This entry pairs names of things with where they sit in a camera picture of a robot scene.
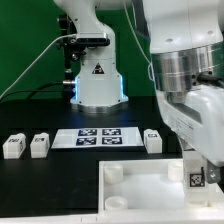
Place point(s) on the white square tabletop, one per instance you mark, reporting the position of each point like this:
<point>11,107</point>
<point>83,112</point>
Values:
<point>148,185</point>

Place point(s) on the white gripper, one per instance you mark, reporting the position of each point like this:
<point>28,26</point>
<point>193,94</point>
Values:
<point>199,123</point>

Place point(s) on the paper sheet with AprilTags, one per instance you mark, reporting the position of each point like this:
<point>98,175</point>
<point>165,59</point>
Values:
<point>97,137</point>

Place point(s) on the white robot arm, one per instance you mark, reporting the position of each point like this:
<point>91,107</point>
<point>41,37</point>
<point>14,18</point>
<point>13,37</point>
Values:
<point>187,59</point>

